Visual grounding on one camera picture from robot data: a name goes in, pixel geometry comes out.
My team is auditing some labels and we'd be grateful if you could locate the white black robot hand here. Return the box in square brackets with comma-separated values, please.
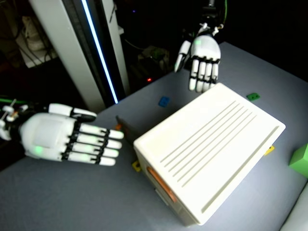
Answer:
[173, 35, 221, 93]
[19, 103, 125, 167]

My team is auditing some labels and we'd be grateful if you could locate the white ribbed plastic box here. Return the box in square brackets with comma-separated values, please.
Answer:
[133, 82, 286, 227]

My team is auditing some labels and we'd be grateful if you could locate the grey table cloth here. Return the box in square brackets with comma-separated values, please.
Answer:
[0, 41, 308, 231]

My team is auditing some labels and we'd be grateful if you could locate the white background box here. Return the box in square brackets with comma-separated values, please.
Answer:
[15, 15, 57, 68]

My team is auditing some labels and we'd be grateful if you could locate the blue light strip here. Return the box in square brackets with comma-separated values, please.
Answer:
[80, 0, 119, 104]

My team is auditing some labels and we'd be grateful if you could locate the white robot body column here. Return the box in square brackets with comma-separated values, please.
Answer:
[30, 0, 130, 111]

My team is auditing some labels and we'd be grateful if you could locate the large green cube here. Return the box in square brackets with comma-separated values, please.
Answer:
[288, 143, 308, 179]

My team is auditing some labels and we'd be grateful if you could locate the white rounded object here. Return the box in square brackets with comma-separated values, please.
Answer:
[280, 186, 308, 231]

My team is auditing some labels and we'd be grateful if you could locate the green cable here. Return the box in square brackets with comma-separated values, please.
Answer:
[0, 95, 28, 104]
[222, 0, 229, 26]

